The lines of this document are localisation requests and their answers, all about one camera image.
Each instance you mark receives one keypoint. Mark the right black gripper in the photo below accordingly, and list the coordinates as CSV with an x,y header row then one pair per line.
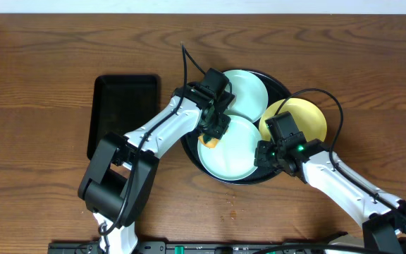
x,y
263,157

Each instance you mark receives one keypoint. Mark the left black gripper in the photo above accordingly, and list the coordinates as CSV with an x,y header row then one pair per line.
x,y
216,126

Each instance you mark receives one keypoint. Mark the green and yellow sponge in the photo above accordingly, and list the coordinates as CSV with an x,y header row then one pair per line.
x,y
210,138

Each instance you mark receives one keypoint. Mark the yellow plate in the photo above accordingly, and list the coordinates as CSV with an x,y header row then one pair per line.
x,y
308,118

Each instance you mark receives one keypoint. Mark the light blue plate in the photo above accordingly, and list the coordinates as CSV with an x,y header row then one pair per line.
x,y
232,158
251,96

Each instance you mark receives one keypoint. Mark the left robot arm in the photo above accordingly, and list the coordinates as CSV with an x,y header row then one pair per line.
x,y
119,178

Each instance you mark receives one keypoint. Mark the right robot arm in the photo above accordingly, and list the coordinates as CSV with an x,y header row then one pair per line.
x,y
381,215

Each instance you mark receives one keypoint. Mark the black rectangular tray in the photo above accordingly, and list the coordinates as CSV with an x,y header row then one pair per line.
x,y
121,104

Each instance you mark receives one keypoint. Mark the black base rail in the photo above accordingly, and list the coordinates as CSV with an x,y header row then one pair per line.
x,y
157,247

